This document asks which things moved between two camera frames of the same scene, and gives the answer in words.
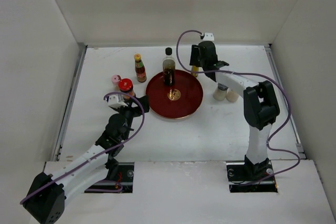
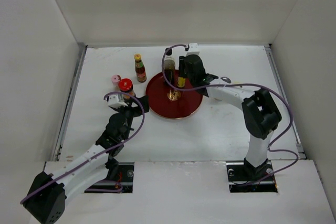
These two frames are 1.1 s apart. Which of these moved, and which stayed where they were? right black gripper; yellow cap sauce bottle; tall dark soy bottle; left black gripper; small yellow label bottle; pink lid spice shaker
Moved: small yellow label bottle; right black gripper
Stayed: pink lid spice shaker; left black gripper; yellow cap sauce bottle; tall dark soy bottle
